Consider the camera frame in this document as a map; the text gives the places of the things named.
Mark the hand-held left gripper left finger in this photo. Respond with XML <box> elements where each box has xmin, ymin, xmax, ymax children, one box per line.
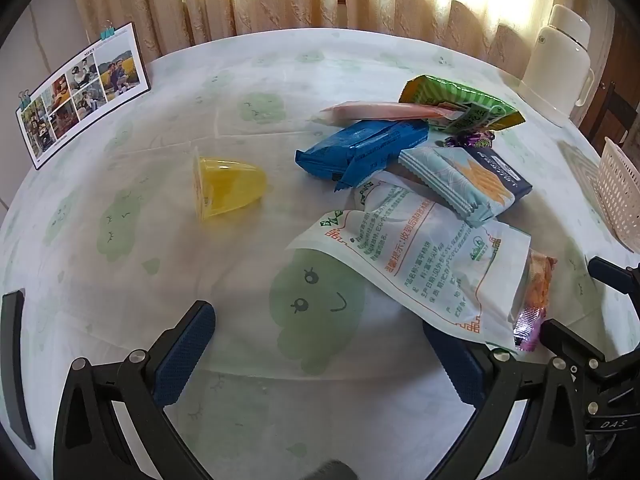
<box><xmin>52</xmin><ymin>300</ymin><xmax>217</xmax><ymax>480</ymax></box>

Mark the white printed snack bag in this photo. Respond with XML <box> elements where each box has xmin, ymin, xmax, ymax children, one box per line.
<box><xmin>285</xmin><ymin>170</ymin><xmax>532</xmax><ymax>352</ymax></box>

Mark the beige curtain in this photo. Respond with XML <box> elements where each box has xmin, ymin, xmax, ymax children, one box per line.
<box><xmin>70</xmin><ymin>0</ymin><xmax>576</xmax><ymax>86</ymax></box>

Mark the orange snack packet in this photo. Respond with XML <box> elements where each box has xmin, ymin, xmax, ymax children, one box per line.
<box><xmin>512</xmin><ymin>249</ymin><xmax>558</xmax><ymax>352</ymax></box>

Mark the dark wooden chair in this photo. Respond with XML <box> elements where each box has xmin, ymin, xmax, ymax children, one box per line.
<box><xmin>595</xmin><ymin>80</ymin><xmax>632</xmax><ymax>147</ymax></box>

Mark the white thermos jug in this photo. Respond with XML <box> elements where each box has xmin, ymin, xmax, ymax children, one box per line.
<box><xmin>516</xmin><ymin>4</ymin><xmax>597</xmax><ymax>128</ymax></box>

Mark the light blue snack packet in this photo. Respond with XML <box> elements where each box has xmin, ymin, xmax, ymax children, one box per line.
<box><xmin>398</xmin><ymin>144</ymin><xmax>533</xmax><ymax>228</ymax></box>

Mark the brown wooden door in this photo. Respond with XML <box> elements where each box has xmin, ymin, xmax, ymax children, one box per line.
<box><xmin>575</xmin><ymin>0</ymin><xmax>640</xmax><ymax>141</ymax></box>

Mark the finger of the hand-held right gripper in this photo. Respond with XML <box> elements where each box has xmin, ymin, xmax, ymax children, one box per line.
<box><xmin>587</xmin><ymin>256</ymin><xmax>640</xmax><ymax>303</ymax></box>
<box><xmin>541</xmin><ymin>318</ymin><xmax>608</xmax><ymax>378</ymax></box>

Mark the green snack bag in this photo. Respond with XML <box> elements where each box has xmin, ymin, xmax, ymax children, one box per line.
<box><xmin>398</xmin><ymin>74</ymin><xmax>527</xmax><ymax>133</ymax></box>

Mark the long pink snack stick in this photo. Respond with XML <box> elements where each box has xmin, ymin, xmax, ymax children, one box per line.
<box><xmin>320</xmin><ymin>101</ymin><xmax>453</xmax><ymax>126</ymax></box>

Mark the photo collage board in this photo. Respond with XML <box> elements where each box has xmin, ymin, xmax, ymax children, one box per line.
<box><xmin>15</xmin><ymin>21</ymin><xmax>151</xmax><ymax>171</ymax></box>

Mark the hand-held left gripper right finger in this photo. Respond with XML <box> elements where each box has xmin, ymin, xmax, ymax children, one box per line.
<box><xmin>422</xmin><ymin>319</ymin><xmax>589</xmax><ymax>480</ymax></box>

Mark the yellow jelly cup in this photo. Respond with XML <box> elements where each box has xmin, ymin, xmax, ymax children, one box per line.
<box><xmin>192</xmin><ymin>147</ymin><xmax>268</xmax><ymax>222</ymax></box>

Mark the purple wrapped candy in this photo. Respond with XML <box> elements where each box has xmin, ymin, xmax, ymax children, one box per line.
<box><xmin>445</xmin><ymin>130</ymin><xmax>497</xmax><ymax>151</ymax></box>

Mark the white plastic basket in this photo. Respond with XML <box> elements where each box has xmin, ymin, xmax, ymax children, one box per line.
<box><xmin>596</xmin><ymin>137</ymin><xmax>640</xmax><ymax>253</ymax></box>

